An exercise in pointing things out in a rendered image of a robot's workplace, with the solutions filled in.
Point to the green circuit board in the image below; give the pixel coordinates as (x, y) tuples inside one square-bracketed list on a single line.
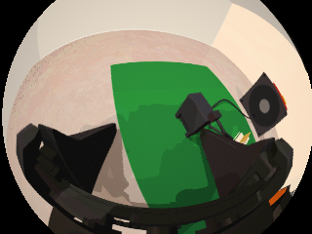
[(171, 169)]

